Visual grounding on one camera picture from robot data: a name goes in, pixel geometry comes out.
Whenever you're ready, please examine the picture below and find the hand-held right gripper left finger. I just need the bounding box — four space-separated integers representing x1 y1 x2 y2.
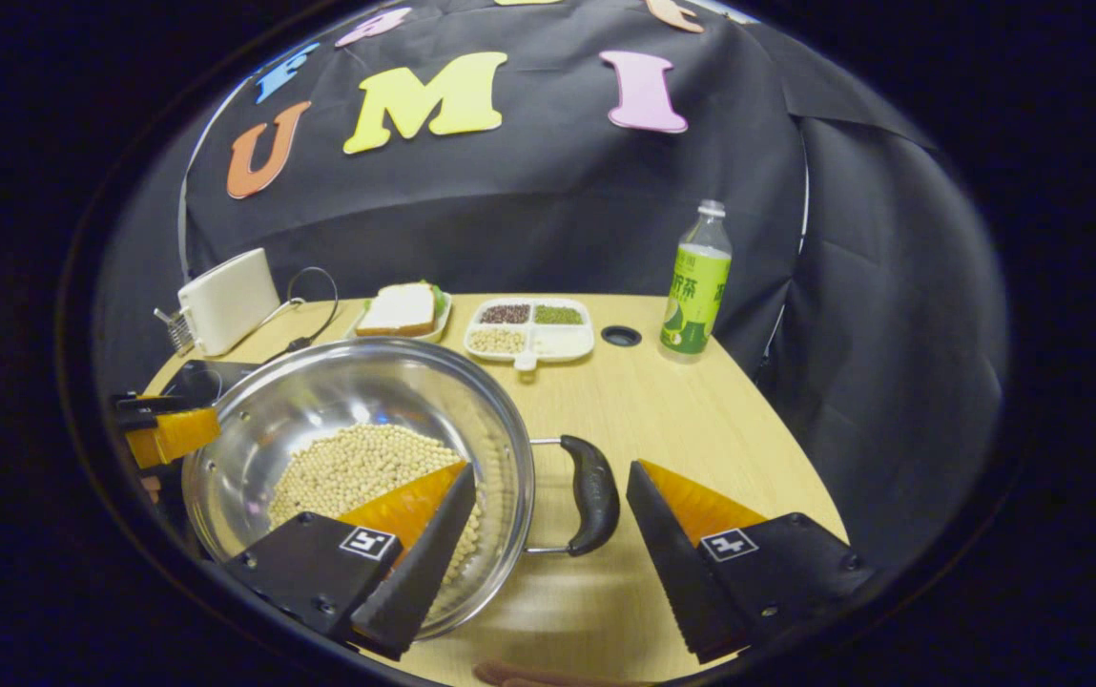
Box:
223 463 478 661

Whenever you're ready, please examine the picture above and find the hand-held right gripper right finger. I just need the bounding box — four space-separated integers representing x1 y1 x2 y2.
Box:
626 460 878 664

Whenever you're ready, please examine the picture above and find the black induction cooktop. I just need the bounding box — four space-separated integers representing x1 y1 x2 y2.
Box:
161 360 262 404

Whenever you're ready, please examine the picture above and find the stainless steel pot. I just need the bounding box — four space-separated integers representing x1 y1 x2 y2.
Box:
181 336 622 642

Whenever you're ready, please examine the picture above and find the pile of soybeans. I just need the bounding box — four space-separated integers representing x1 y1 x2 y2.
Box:
266 423 484 588

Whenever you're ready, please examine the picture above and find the white toaster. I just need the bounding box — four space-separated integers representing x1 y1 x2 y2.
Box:
177 248 281 358

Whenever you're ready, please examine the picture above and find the sandwich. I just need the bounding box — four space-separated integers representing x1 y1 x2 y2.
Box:
355 281 444 338

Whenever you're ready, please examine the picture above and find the white divided bean tray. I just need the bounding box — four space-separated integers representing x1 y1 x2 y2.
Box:
464 297 596 372

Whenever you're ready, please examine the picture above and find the white sandwich plate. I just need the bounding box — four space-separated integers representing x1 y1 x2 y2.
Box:
345 289 454 344

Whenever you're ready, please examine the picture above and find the green drink bottle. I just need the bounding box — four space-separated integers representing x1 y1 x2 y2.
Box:
659 199 734 364

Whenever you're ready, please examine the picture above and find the metal wire cutlery holder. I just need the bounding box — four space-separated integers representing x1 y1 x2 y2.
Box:
153 305 197 356

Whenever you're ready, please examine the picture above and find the black toaster cable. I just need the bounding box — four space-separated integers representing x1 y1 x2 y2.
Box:
261 266 341 365

